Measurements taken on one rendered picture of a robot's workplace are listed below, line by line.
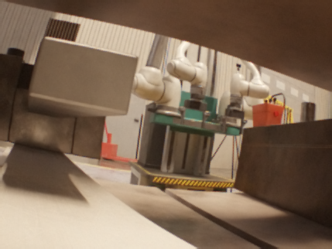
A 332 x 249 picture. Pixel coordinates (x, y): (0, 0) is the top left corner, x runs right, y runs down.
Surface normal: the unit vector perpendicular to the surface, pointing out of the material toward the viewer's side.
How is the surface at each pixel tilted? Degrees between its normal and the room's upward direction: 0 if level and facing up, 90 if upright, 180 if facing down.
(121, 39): 90
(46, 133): 90
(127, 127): 90
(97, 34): 90
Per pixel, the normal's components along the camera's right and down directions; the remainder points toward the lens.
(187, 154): 0.29, -0.04
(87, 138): 0.51, 0.00
